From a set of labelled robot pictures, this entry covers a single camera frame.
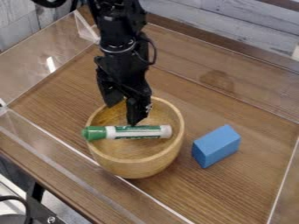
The green and white marker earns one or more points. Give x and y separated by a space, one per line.
93 133

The blue foam block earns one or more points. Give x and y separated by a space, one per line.
215 146

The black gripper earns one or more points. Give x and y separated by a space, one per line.
121 79

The black table leg bracket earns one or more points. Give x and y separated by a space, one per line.
40 213

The clear acrylic tray wall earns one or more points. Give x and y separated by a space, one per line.
216 86

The brown wooden bowl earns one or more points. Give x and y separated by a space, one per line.
139 158

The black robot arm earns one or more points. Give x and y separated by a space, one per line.
120 20

